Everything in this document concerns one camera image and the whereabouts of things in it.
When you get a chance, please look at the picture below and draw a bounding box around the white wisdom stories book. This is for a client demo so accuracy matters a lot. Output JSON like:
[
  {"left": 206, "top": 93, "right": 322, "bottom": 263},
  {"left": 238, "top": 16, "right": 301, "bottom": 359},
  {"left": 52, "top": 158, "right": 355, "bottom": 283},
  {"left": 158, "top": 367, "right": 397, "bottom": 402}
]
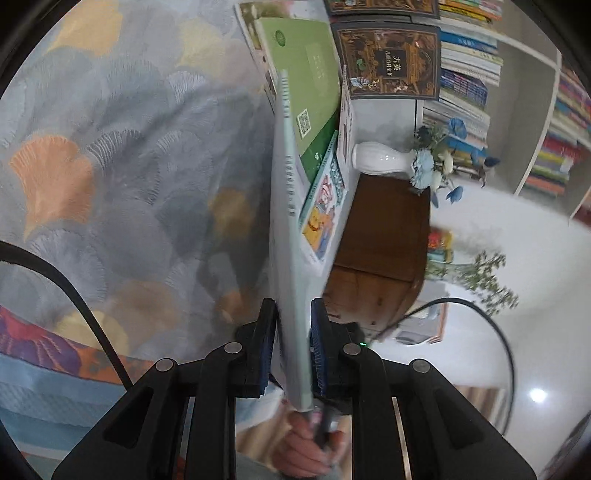
[{"left": 337, "top": 66, "right": 355, "bottom": 172}]

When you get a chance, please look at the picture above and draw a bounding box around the green poetry book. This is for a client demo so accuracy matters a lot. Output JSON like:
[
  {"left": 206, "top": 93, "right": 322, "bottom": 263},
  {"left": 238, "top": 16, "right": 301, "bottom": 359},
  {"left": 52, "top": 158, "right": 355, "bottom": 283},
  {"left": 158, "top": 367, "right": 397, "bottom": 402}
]
[{"left": 254, "top": 18, "right": 341, "bottom": 182}]

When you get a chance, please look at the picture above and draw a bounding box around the person's right hand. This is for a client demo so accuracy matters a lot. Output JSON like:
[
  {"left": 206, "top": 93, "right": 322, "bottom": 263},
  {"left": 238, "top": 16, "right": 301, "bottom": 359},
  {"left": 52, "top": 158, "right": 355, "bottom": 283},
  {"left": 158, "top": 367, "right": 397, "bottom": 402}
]
[{"left": 271, "top": 411, "right": 349, "bottom": 479}]

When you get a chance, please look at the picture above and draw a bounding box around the brown wooden cabinet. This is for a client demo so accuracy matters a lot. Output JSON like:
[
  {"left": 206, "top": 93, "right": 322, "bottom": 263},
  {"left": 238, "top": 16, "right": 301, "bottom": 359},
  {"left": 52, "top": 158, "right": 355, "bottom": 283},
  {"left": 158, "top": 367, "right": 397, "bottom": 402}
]
[{"left": 324, "top": 174, "right": 430, "bottom": 335}]

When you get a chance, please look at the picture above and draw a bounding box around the green potted plant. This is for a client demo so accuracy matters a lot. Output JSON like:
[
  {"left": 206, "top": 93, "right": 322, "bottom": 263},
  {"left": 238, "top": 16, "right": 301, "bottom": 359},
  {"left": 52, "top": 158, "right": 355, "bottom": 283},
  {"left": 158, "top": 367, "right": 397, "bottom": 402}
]
[{"left": 426, "top": 250, "right": 519, "bottom": 317}]

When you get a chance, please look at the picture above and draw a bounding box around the white ceramic vase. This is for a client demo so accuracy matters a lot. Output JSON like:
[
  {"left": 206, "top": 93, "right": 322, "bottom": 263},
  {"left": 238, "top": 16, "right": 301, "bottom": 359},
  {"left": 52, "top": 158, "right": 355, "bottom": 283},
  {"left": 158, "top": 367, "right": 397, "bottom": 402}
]
[{"left": 352, "top": 141, "right": 416, "bottom": 176}]

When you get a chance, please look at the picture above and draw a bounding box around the patterned grey rug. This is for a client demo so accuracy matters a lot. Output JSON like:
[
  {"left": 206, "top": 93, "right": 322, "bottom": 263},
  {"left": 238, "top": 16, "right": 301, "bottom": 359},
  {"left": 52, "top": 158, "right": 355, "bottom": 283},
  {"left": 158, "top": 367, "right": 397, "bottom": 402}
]
[{"left": 0, "top": 0, "right": 288, "bottom": 480}]

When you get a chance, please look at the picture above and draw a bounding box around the dark ornate encyclopedia book lower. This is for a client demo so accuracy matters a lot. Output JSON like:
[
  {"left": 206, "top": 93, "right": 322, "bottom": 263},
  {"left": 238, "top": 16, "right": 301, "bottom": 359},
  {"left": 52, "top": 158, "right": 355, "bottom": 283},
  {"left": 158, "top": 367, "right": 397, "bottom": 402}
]
[{"left": 332, "top": 21, "right": 441, "bottom": 100}]

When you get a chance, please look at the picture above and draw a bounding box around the dark ornate encyclopedia book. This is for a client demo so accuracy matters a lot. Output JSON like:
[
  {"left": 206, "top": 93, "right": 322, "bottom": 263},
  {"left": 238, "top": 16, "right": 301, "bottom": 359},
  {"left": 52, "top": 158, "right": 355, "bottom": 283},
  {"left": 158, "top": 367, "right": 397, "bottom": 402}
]
[
  {"left": 325, "top": 0, "right": 440, "bottom": 18},
  {"left": 332, "top": 21, "right": 441, "bottom": 100}
]

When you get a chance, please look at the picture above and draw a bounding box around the white bookshelf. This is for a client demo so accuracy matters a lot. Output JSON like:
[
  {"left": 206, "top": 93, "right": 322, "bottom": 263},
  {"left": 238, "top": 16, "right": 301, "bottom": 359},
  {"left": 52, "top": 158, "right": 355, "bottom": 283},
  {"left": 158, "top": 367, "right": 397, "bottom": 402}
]
[{"left": 423, "top": 1, "right": 590, "bottom": 219}]

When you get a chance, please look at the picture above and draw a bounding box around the dark ornate encyclopedia book upper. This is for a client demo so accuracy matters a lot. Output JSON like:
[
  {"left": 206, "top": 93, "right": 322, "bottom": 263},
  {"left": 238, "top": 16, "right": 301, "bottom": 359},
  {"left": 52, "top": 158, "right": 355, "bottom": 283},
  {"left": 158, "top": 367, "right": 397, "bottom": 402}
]
[{"left": 325, "top": 0, "right": 440, "bottom": 18}]

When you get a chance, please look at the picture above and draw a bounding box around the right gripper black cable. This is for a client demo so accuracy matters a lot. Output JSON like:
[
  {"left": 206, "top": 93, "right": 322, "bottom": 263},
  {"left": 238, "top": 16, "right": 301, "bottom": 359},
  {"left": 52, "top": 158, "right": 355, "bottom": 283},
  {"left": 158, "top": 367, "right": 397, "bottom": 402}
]
[{"left": 373, "top": 297, "right": 518, "bottom": 437}]

